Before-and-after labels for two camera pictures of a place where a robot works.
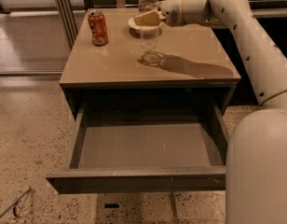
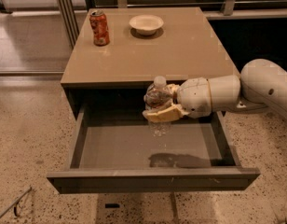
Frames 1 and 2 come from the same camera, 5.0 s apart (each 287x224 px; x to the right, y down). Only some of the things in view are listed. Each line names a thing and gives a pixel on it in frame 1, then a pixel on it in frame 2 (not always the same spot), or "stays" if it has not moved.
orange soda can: (99, 28) stays
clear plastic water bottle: (148, 0) -> (157, 96)
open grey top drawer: (144, 147) stays
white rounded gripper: (171, 10) -> (194, 96)
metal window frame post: (66, 13) stays
